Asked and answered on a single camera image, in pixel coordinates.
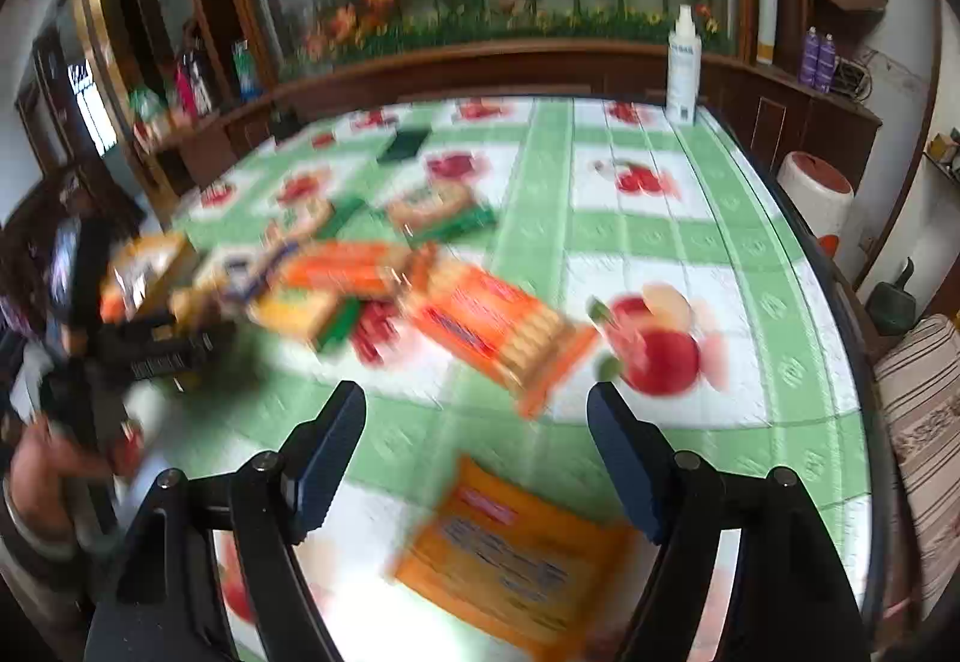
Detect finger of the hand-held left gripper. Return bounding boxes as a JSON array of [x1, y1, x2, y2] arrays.
[[112, 313, 248, 385]]

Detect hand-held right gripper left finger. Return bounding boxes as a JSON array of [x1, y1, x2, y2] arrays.
[[84, 381, 368, 662]]

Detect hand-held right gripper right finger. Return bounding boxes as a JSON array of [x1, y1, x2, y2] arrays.
[[586, 381, 875, 662]]

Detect blue white cracker packet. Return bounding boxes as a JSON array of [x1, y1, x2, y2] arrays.
[[217, 242, 308, 303]]

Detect person's left forearm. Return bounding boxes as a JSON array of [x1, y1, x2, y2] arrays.
[[0, 482, 98, 633]]

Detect person's left hand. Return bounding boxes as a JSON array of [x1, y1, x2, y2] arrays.
[[7, 418, 143, 543]]

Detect yellow green cracker packet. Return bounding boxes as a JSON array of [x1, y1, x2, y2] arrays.
[[251, 290, 365, 355]]

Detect green white bag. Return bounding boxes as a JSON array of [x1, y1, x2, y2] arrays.
[[127, 88, 166, 130]]

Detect fruit print tablecloth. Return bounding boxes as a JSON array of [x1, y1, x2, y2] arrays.
[[124, 95, 878, 662]]

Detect small black box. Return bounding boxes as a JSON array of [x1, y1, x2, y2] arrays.
[[270, 103, 301, 145]]

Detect black thermos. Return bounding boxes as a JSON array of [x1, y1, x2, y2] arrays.
[[191, 47, 218, 114]]

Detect green white can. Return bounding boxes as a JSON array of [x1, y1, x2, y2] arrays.
[[231, 39, 263, 100]]

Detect striped sofa cushion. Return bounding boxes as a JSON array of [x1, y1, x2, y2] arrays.
[[874, 313, 960, 618]]

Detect dark green kettle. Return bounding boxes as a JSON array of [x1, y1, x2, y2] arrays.
[[866, 257, 917, 337]]

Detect flat black pouch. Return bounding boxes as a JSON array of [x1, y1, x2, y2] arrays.
[[375, 128, 432, 164]]

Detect white bin with red lid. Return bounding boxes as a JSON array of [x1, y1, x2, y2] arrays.
[[776, 152, 856, 250]]

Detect white spray bottle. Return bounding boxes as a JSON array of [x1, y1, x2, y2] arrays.
[[666, 4, 704, 127]]

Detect tangled cables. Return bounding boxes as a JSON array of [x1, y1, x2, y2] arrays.
[[834, 58, 871, 100]]

